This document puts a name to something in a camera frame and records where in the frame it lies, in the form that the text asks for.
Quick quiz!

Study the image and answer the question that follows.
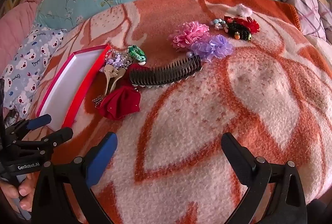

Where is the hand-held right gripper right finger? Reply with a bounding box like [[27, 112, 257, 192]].
[[221, 132, 308, 224]]

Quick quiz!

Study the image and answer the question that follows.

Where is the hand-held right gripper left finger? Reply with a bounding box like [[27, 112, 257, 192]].
[[31, 132, 118, 224]]

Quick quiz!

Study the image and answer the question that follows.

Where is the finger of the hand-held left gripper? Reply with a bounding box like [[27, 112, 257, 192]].
[[5, 113, 52, 136], [14, 127, 73, 155]]

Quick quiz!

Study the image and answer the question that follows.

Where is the red gift box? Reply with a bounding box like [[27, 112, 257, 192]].
[[36, 44, 112, 129]]

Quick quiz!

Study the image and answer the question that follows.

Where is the red fabric bow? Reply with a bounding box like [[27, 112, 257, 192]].
[[100, 64, 143, 121]]

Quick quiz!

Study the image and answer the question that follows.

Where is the lilac flower bracelet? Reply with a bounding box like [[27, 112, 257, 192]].
[[107, 55, 127, 69]]

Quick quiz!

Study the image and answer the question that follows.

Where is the black comb headband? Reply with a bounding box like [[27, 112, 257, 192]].
[[129, 55, 202, 89]]

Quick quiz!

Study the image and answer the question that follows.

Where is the green braided bracelet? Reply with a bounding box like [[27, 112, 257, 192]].
[[128, 45, 148, 63]]

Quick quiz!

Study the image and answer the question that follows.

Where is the purple fabric flower hair clip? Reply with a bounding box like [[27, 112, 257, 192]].
[[189, 34, 234, 63]]

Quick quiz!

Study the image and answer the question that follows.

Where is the pink fabric flower hair clip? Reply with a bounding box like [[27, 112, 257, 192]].
[[168, 21, 210, 51]]

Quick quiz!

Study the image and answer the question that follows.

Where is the person's left hand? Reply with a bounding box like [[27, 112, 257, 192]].
[[0, 173, 34, 214]]

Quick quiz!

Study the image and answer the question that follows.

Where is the bear print pillow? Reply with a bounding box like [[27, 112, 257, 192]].
[[0, 23, 68, 115]]

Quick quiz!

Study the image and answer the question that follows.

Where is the orange and white blanket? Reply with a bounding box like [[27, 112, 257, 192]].
[[26, 0, 332, 224]]

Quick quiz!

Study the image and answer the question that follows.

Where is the pink quilt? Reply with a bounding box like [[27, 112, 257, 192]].
[[0, 0, 50, 69]]

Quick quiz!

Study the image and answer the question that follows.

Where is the red and black crochet clip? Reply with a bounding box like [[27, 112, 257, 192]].
[[223, 16, 260, 41]]

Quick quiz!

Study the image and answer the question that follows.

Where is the small bead cluster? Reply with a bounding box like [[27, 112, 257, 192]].
[[211, 18, 227, 30]]

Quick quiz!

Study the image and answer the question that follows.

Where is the white pompom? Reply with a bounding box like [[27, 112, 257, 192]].
[[235, 4, 253, 17]]

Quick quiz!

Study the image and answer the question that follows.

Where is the silver bead bracelet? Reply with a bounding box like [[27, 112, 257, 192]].
[[105, 49, 122, 63]]

